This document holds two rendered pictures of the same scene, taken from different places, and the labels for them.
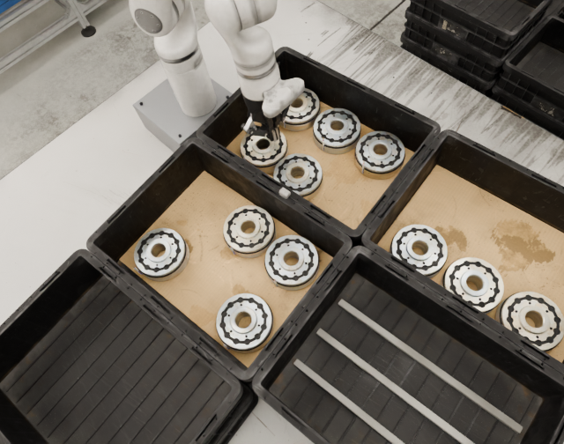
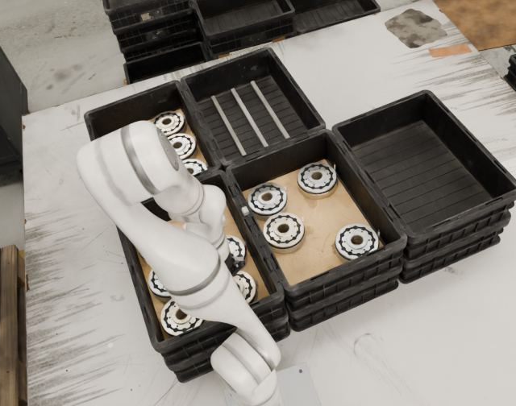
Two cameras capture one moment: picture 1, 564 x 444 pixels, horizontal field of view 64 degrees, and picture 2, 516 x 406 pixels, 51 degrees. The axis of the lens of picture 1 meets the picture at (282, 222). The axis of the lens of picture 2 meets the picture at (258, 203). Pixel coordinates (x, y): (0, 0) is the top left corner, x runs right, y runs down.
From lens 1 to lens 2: 1.18 m
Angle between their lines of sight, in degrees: 61
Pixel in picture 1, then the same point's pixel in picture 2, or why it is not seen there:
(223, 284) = (321, 212)
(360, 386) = (271, 135)
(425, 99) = (67, 329)
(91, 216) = (427, 373)
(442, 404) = (237, 116)
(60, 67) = not seen: outside the picture
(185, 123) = (289, 384)
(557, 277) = not seen: hidden behind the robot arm
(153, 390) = (391, 173)
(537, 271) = not seen: hidden behind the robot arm
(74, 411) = (448, 180)
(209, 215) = (308, 264)
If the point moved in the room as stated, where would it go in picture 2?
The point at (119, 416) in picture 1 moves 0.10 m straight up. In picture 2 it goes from (418, 168) to (422, 142)
